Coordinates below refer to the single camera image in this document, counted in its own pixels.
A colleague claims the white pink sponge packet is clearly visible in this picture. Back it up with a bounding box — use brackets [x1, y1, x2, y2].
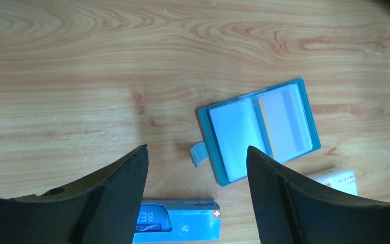
[306, 167, 358, 196]

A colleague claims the gold card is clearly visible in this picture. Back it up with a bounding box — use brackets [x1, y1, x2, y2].
[258, 96, 277, 159]

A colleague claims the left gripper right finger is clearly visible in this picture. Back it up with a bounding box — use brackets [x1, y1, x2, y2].
[246, 146, 390, 243]

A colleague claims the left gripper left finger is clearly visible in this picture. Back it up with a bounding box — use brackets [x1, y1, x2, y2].
[0, 145, 149, 243]

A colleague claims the blue flat box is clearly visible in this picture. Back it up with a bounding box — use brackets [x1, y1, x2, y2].
[133, 198, 222, 243]

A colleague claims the blue leather card holder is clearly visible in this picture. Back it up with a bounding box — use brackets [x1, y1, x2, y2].
[190, 78, 321, 186]

